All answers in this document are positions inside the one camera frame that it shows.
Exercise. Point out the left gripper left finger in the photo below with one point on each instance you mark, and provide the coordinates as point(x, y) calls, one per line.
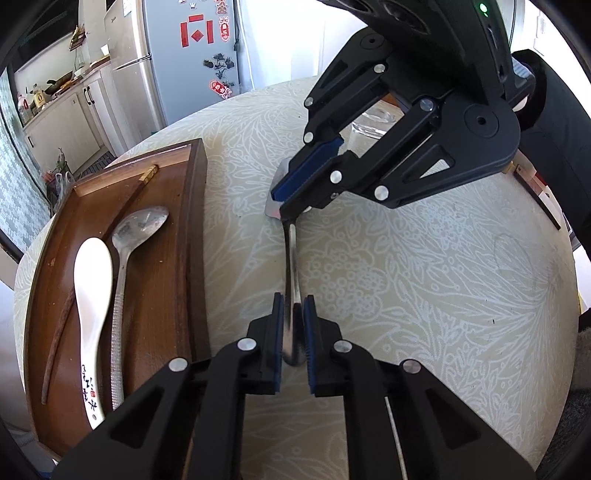
point(264, 371)

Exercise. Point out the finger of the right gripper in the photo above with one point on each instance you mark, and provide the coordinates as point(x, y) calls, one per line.
point(291, 180)
point(346, 173)

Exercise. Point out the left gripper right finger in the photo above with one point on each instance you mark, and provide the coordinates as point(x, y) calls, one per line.
point(326, 377)

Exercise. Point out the metal cake server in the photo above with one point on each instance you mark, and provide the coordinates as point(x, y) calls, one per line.
point(293, 321)

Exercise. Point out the clear drinking glass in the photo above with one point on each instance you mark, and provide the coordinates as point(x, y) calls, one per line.
point(371, 126)

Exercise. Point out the black sleeved right forearm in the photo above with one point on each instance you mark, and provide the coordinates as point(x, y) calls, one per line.
point(556, 139)

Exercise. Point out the white kitchen cabinet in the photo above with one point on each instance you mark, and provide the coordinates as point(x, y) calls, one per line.
point(80, 124)

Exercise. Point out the brown wooden chopstick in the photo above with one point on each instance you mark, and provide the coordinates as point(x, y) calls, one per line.
point(92, 287)

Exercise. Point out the silver refrigerator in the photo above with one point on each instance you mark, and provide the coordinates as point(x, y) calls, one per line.
point(171, 59)

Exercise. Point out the white ceramic rice spoon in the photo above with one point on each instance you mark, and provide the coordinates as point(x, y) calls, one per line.
point(89, 381)

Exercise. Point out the plastic bag with vegetables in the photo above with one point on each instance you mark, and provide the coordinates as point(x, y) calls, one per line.
point(58, 181)

